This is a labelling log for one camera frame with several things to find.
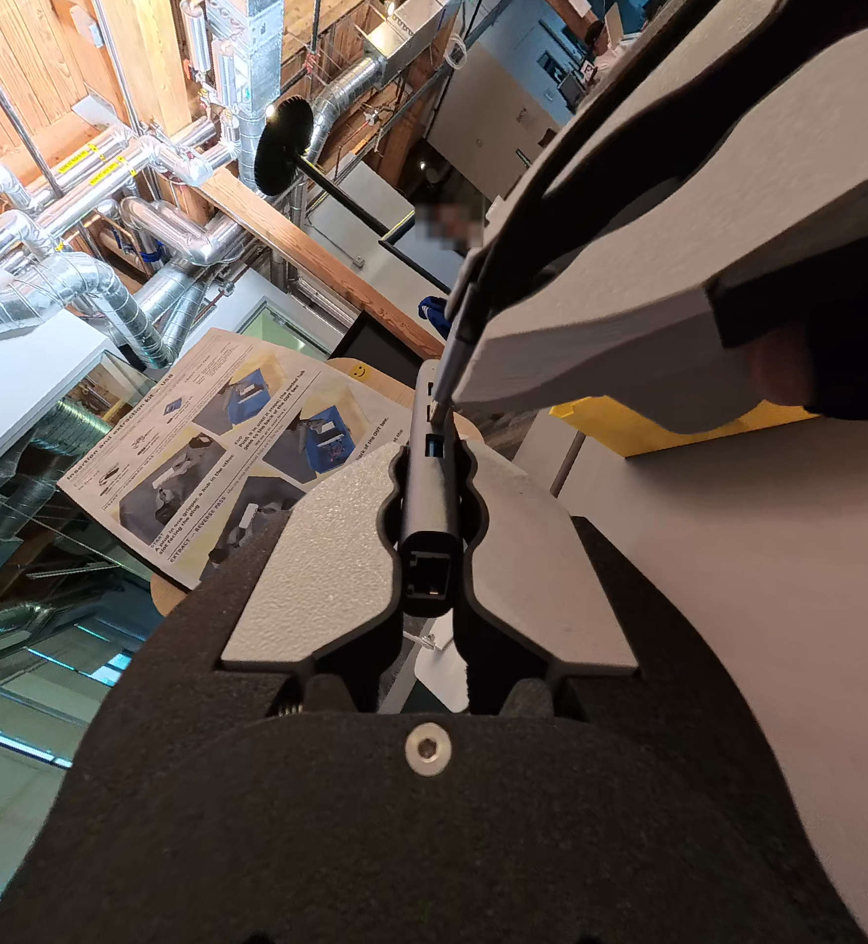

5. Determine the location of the silver ventilation duct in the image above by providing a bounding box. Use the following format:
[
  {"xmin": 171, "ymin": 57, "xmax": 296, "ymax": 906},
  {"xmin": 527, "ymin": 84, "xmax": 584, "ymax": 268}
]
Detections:
[{"xmin": 0, "ymin": 0, "xmax": 449, "ymax": 429}]

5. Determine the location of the white stand base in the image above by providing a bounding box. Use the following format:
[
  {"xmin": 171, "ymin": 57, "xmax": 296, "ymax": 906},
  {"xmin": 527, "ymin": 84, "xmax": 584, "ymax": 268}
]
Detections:
[{"xmin": 409, "ymin": 608, "xmax": 475, "ymax": 718}]

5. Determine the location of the yellow plastic bin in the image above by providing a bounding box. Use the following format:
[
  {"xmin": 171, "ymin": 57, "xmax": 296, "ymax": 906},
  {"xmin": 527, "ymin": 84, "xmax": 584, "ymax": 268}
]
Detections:
[{"xmin": 552, "ymin": 396, "xmax": 818, "ymax": 458}]

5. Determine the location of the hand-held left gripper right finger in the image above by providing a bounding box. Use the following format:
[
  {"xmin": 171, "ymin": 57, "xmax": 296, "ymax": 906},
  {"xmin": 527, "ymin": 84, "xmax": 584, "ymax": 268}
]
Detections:
[{"xmin": 452, "ymin": 440, "xmax": 641, "ymax": 679}]

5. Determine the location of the instruction poster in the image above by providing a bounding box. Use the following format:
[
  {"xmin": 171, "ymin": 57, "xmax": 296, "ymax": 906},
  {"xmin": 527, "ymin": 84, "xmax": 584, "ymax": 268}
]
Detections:
[{"xmin": 58, "ymin": 328, "xmax": 413, "ymax": 591}]

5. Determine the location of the large glass window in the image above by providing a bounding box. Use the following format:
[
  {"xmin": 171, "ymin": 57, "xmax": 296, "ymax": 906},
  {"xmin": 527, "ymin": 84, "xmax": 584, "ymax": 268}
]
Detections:
[{"xmin": 0, "ymin": 487, "xmax": 162, "ymax": 904}]

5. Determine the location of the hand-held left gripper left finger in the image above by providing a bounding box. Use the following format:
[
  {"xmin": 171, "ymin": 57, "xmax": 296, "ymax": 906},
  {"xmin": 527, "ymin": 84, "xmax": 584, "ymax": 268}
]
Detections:
[{"xmin": 217, "ymin": 443, "xmax": 405, "ymax": 677}]

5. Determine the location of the slim grey usb hub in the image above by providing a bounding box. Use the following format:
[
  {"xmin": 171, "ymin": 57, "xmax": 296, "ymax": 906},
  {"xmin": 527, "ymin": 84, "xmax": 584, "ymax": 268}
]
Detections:
[{"xmin": 396, "ymin": 359, "xmax": 467, "ymax": 618}]

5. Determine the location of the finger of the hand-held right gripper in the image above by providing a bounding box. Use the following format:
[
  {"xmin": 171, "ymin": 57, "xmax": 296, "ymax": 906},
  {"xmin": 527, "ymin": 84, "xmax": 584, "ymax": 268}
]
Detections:
[
  {"xmin": 468, "ymin": 0, "xmax": 786, "ymax": 284},
  {"xmin": 453, "ymin": 57, "xmax": 868, "ymax": 435}
]

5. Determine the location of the black usb cable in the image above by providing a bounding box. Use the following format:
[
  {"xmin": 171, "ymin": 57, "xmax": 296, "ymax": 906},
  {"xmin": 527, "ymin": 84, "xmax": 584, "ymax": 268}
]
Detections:
[{"xmin": 422, "ymin": 244, "xmax": 491, "ymax": 461}]

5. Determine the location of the black disc on pole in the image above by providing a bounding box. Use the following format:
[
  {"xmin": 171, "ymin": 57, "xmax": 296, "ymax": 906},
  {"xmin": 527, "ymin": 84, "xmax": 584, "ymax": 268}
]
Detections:
[{"xmin": 254, "ymin": 96, "xmax": 449, "ymax": 296}]

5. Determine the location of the black monitor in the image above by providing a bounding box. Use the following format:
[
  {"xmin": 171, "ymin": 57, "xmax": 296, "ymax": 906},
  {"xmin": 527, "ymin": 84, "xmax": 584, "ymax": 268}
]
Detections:
[{"xmin": 331, "ymin": 313, "xmax": 427, "ymax": 387}]

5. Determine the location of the person's right hand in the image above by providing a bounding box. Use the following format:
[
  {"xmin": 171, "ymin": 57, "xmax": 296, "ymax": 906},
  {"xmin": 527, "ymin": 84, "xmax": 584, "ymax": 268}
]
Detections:
[{"xmin": 748, "ymin": 318, "xmax": 821, "ymax": 410}]

